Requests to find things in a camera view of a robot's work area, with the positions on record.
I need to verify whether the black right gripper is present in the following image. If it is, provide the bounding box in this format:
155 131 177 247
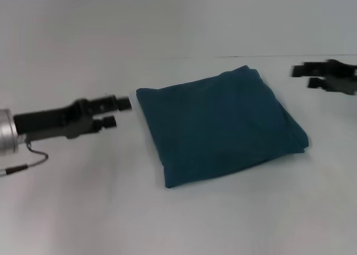
291 59 357 96

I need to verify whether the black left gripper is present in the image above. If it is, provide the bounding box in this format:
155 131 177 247
13 94 132 141

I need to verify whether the blue t-shirt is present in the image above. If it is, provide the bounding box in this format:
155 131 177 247
136 65 310 190

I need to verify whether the dark red left arm cable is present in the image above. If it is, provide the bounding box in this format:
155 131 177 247
0 139 49 178

